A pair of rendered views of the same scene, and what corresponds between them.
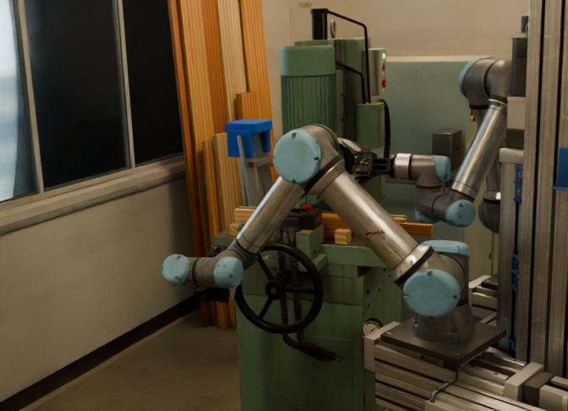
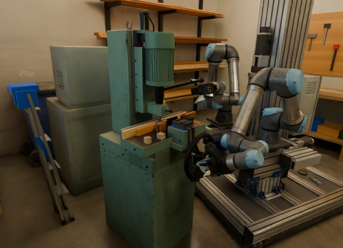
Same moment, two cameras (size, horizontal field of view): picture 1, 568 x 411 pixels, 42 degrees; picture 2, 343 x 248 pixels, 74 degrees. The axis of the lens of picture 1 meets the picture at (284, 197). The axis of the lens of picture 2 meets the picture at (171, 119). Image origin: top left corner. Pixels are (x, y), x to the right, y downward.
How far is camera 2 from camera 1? 220 cm
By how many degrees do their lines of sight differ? 67
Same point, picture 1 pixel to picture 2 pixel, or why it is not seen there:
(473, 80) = (219, 51)
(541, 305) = not seen: hidden behind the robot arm
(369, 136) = not seen: hidden behind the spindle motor
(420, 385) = (270, 160)
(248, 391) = (156, 220)
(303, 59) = (172, 39)
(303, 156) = (302, 79)
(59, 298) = not seen: outside the picture
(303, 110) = (170, 67)
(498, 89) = (235, 54)
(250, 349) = (158, 198)
